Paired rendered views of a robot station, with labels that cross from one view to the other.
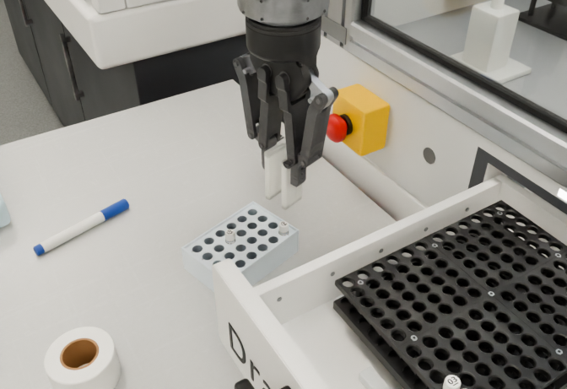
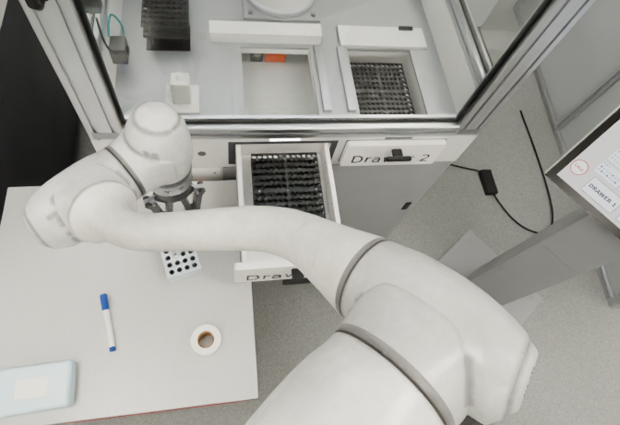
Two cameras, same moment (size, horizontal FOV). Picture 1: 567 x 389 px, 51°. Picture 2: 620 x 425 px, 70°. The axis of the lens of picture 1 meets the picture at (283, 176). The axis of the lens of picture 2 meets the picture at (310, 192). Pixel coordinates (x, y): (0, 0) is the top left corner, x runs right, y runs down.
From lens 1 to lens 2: 71 cm
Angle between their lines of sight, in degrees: 54
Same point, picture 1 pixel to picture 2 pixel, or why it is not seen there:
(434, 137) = (202, 147)
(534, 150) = (255, 134)
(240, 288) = (253, 265)
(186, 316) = (198, 292)
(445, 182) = (215, 157)
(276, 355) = (284, 266)
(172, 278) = (172, 289)
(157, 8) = not seen: outside the picture
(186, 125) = not seen: hidden behind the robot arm
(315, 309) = not seen: hidden behind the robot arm
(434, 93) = (196, 135)
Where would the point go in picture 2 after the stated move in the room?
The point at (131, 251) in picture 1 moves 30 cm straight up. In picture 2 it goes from (141, 303) to (112, 267)
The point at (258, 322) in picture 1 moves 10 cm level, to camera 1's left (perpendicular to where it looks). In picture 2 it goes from (270, 266) to (249, 306)
